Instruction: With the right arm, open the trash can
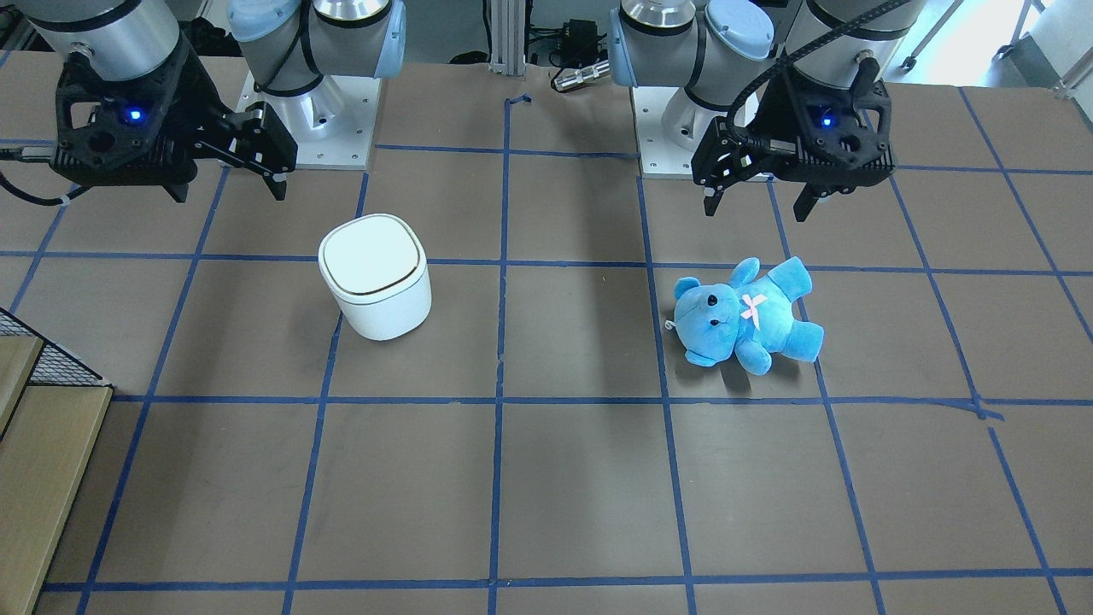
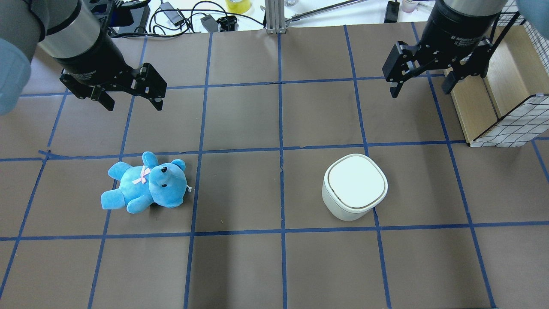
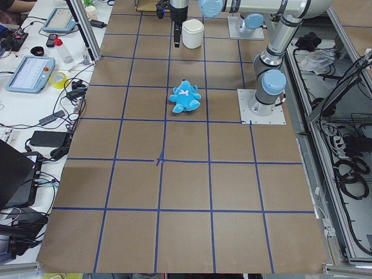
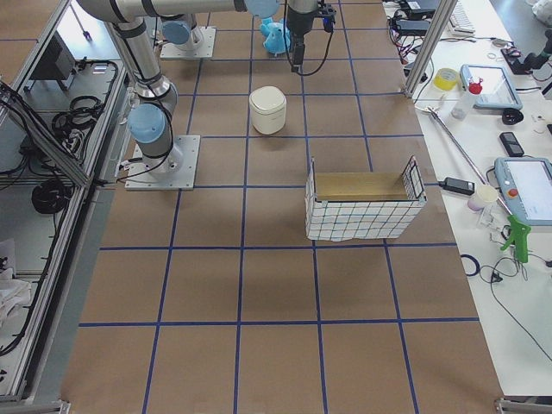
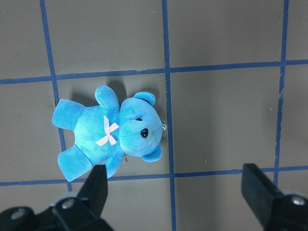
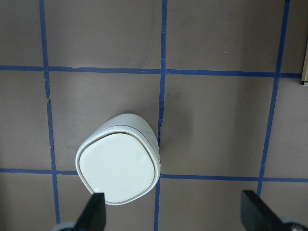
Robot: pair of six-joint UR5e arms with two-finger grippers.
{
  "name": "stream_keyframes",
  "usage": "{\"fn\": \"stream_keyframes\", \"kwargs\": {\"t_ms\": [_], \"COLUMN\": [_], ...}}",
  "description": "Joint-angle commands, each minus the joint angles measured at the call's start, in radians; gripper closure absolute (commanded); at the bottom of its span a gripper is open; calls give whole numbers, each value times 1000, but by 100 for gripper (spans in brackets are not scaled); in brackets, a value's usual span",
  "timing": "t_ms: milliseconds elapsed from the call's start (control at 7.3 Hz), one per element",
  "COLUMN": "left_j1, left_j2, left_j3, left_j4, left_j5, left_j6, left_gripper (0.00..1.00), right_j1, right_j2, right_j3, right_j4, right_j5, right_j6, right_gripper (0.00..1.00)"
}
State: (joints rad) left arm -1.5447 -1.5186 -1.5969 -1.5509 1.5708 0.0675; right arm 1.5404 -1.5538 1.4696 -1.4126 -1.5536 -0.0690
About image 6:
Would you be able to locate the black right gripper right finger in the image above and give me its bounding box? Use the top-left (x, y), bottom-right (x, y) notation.
top-left (241, 190), bottom-right (286, 231)

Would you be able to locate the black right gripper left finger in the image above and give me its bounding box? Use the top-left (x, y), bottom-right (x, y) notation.
top-left (75, 193), bottom-right (106, 231)

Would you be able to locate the wooden shelf box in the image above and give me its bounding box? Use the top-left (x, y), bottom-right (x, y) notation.
top-left (301, 44), bottom-right (308, 87)

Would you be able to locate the white small trash can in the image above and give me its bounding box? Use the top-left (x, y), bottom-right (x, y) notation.
top-left (75, 114), bottom-right (161, 205)

